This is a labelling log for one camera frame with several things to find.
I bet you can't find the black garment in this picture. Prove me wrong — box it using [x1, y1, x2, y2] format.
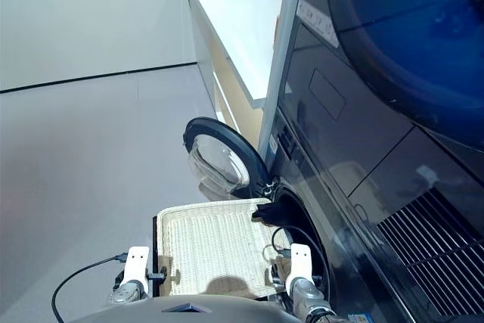
[250, 203, 283, 226]

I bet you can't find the pale woven basket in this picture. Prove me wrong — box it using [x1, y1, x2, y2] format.
[156, 197, 296, 298]

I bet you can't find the round washing machine door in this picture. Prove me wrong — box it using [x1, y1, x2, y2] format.
[182, 116, 274, 201]

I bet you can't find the grey washing machine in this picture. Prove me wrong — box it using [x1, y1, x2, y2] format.
[259, 0, 484, 323]

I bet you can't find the white machine label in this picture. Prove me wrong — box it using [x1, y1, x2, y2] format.
[296, 0, 340, 48]

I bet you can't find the blue round machine door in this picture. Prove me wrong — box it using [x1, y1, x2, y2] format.
[323, 0, 484, 152]

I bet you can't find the silver robot torso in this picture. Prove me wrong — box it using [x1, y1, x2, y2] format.
[70, 293, 303, 323]

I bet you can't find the black vent grille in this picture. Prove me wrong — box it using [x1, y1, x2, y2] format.
[376, 186, 484, 318]

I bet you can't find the white counter with cabinet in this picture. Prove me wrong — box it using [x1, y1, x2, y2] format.
[180, 0, 284, 142]

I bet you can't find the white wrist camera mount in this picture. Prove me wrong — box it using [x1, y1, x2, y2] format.
[284, 243, 315, 290]
[123, 246, 150, 290]

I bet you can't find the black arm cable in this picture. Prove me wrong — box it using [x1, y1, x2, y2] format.
[271, 225, 333, 307]
[51, 254, 129, 323]

